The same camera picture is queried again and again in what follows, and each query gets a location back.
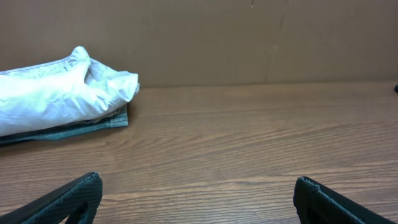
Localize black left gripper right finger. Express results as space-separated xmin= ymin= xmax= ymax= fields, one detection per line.
xmin=293 ymin=176 xmax=395 ymax=224

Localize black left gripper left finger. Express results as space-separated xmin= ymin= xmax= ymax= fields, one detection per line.
xmin=1 ymin=172 xmax=103 ymax=224

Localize folded light blue jeans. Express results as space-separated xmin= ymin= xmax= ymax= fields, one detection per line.
xmin=1 ymin=105 xmax=128 ymax=146

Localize folded white garment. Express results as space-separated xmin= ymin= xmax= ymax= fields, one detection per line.
xmin=1 ymin=46 xmax=139 ymax=136

